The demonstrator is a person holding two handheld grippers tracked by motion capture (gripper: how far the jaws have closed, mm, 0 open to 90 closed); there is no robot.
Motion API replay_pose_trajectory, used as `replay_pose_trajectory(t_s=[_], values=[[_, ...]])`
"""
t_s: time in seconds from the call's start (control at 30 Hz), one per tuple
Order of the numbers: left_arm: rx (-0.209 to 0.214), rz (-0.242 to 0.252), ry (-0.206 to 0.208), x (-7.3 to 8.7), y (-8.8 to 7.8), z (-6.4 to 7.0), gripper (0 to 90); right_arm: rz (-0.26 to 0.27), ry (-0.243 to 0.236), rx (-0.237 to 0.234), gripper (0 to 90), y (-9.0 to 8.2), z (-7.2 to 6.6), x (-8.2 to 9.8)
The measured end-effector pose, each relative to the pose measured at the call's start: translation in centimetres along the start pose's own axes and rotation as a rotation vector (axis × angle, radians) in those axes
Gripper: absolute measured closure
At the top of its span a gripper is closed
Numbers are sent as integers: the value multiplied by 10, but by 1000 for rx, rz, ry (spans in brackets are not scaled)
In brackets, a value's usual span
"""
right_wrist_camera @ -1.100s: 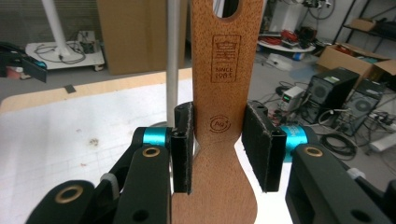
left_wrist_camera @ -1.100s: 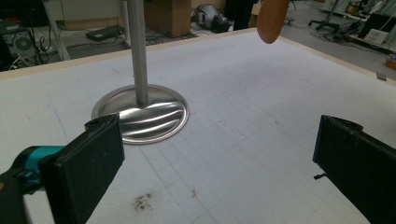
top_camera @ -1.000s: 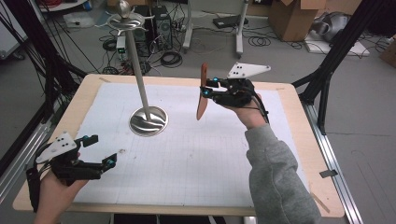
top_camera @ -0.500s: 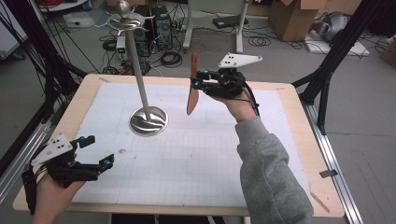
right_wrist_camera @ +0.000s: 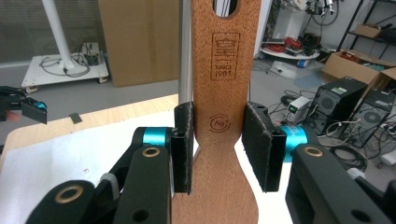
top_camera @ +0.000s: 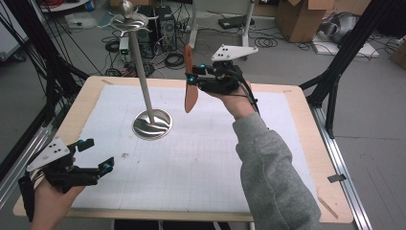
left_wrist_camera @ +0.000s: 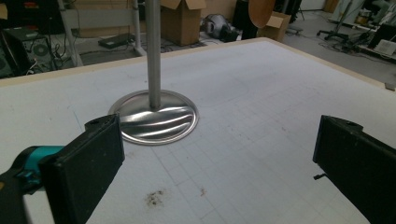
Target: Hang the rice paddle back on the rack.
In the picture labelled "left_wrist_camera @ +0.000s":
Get large open cardboard box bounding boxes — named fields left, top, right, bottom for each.
left=159, top=0, right=207, bottom=47

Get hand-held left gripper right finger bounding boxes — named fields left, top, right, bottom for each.
left=312, top=115, right=396, bottom=224

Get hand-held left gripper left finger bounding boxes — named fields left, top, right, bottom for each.
left=12, top=113, right=125, bottom=224

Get black office chair base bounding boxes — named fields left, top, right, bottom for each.
left=316, top=28, right=351, bottom=42

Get silver metal utensil stand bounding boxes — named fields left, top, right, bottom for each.
left=107, top=0, right=201, bottom=147

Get black flat device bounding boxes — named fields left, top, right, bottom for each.
left=97, top=32, right=137, bottom=50

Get grey vacuum cleaner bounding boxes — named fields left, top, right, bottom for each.
left=201, top=13, right=240, bottom=44

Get white stand leg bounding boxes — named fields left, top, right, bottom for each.
left=131, top=0, right=148, bottom=58
left=56, top=0, right=85, bottom=68

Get white grid mat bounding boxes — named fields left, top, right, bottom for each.
left=0, top=39, right=396, bottom=224

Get black computer tower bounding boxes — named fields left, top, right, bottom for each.
left=0, top=27, right=52, bottom=79

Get small cardboard box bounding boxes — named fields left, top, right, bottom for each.
left=257, top=11, right=292, bottom=44

